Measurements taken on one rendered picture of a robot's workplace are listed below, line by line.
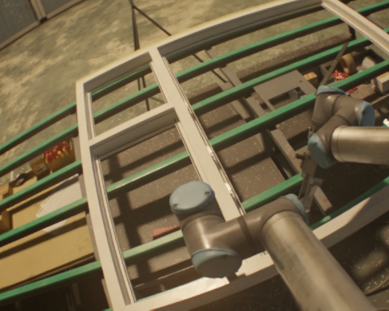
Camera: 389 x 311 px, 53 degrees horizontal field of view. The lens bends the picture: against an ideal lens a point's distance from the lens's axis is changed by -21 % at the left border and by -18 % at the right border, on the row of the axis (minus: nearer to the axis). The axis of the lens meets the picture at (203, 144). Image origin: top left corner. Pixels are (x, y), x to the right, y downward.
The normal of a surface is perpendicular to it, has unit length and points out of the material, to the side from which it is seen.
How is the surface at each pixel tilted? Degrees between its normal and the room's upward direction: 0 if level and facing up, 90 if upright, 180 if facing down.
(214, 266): 90
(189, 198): 5
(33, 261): 0
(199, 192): 5
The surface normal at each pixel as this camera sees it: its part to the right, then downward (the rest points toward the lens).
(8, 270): -0.29, -0.72
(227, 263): 0.17, 0.61
